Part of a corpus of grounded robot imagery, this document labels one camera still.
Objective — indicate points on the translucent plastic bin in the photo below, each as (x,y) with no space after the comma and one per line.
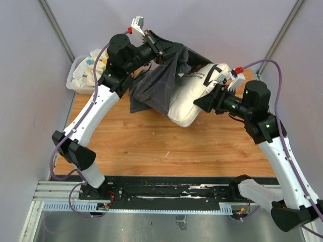
(81,78)

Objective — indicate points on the dark grey checked pillowcase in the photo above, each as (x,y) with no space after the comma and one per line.
(153,90)

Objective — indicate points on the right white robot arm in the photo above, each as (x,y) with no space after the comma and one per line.
(297,204)

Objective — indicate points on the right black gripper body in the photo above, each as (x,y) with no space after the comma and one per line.
(228,101)

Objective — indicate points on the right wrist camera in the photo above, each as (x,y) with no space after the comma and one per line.
(237,78)

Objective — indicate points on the white patterned cloth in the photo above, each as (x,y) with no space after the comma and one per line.
(102,61)

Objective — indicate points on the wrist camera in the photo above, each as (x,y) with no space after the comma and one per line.
(237,78)
(136,26)

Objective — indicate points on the grey slotted cable duct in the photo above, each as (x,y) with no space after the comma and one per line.
(83,207)

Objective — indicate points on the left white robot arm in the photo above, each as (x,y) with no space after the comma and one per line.
(72,143)

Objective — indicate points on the cream white pillow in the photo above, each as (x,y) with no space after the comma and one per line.
(199,82)

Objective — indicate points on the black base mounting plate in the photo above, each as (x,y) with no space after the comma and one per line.
(166,194)

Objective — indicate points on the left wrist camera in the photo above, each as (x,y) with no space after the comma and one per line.
(136,26)

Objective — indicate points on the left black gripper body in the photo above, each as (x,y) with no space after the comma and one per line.
(151,50)

